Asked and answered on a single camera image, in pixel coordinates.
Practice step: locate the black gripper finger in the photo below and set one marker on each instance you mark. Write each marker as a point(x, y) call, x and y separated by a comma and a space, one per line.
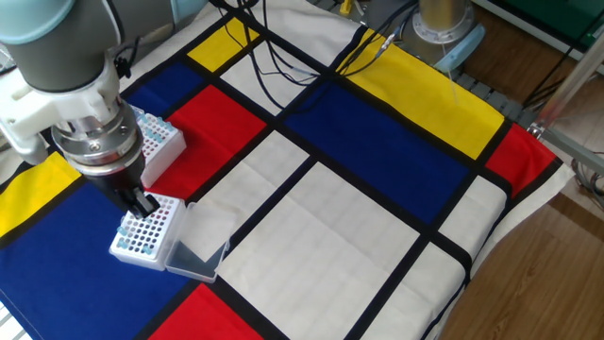
point(129, 205)
point(148, 200)

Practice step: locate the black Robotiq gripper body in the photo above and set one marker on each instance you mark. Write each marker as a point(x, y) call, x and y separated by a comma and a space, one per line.
point(120, 181)

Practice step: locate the blue pipette tip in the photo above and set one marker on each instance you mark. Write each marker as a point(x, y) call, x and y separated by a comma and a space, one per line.
point(143, 118)
point(168, 127)
point(122, 231)
point(147, 249)
point(122, 243)
point(157, 138)
point(150, 134)
point(161, 123)

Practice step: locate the white pipette tip box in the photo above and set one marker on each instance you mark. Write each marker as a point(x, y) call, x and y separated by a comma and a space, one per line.
point(141, 260)
point(160, 160)

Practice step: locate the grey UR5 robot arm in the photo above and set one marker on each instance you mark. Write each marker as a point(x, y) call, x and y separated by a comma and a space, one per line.
point(56, 47)

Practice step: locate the silver wrist coupling flange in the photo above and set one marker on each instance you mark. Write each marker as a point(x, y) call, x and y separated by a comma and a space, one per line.
point(99, 141)

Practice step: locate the Mondrian pattern colour-block tablecloth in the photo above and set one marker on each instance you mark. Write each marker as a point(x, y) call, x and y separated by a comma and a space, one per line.
point(368, 141)

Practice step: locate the yellow plastic clip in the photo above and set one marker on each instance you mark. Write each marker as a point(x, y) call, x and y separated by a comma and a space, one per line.
point(346, 6)

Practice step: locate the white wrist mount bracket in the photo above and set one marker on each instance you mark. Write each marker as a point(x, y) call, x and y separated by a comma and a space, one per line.
point(28, 113)

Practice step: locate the aluminium frame beam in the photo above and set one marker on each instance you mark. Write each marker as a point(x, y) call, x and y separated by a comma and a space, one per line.
point(575, 151)

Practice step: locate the aluminium frame post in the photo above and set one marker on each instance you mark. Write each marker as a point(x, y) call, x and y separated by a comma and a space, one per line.
point(571, 80)

